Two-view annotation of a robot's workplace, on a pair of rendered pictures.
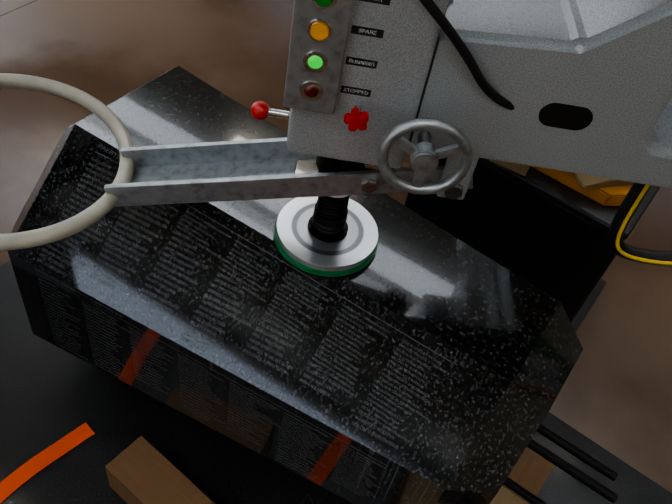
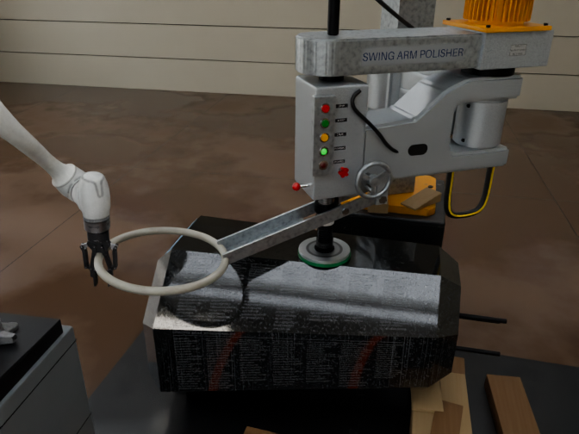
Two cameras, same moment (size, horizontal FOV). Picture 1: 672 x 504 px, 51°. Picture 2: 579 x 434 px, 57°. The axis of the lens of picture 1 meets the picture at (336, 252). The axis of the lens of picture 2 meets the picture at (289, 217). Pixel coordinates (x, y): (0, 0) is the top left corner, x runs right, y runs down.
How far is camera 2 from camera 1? 104 cm
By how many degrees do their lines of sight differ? 24
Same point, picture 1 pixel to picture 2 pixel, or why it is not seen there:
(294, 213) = (305, 247)
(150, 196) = (245, 251)
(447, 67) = (370, 141)
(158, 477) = not seen: outside the picture
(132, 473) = not seen: outside the picture
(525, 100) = (401, 146)
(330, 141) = (331, 189)
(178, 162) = (245, 238)
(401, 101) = (357, 161)
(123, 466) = not seen: outside the picture
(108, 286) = (221, 321)
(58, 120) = (84, 303)
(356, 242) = (340, 249)
